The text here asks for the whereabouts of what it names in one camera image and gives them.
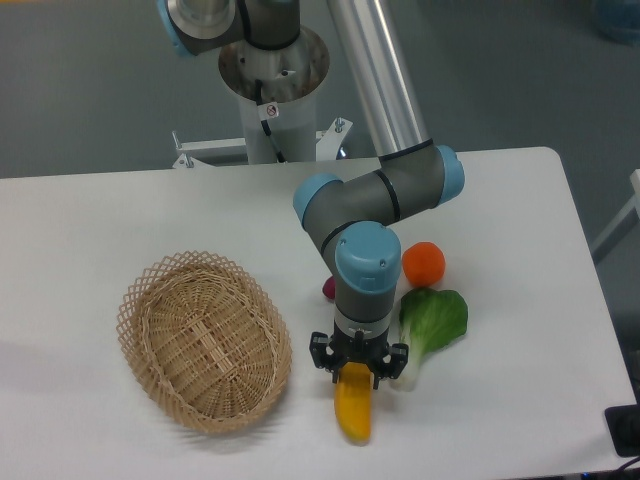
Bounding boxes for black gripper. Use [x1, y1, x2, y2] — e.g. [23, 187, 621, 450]
[309, 326, 409, 389]

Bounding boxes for yellow mango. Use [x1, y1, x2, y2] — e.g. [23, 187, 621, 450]
[334, 362, 372, 445]

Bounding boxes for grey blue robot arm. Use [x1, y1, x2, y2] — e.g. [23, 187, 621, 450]
[157, 1, 465, 380]

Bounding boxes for purple sweet potato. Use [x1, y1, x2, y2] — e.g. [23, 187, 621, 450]
[322, 276, 336, 301]

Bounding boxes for green bok choy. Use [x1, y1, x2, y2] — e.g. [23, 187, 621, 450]
[391, 287, 469, 391]

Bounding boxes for orange fruit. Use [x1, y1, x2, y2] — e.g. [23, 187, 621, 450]
[402, 242, 446, 287]

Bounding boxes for woven wicker basket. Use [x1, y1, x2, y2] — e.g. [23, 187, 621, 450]
[116, 251, 292, 434]

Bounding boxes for black device at table edge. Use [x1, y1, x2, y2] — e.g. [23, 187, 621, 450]
[604, 404, 639, 457]

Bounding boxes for white furniture leg right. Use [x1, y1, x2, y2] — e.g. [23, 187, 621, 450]
[590, 169, 639, 265]

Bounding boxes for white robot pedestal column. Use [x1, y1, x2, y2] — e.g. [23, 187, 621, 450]
[218, 26, 330, 164]

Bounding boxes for white metal base frame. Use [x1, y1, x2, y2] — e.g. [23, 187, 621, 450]
[171, 117, 374, 169]

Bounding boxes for black cable on pedestal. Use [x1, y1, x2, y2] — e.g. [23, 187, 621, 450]
[254, 78, 288, 164]

